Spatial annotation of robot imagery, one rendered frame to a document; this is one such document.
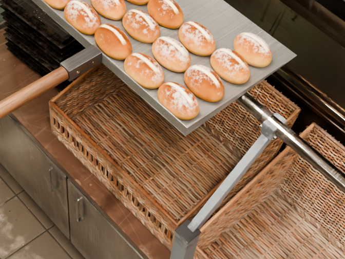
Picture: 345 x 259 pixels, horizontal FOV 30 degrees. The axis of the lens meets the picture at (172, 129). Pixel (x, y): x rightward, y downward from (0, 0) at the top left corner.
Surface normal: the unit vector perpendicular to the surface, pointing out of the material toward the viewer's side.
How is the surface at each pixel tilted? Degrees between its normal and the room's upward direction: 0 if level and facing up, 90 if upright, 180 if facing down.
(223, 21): 0
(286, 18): 70
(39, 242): 0
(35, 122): 0
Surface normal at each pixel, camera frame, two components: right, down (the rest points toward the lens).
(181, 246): -0.73, 0.50
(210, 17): 0.10, -0.61
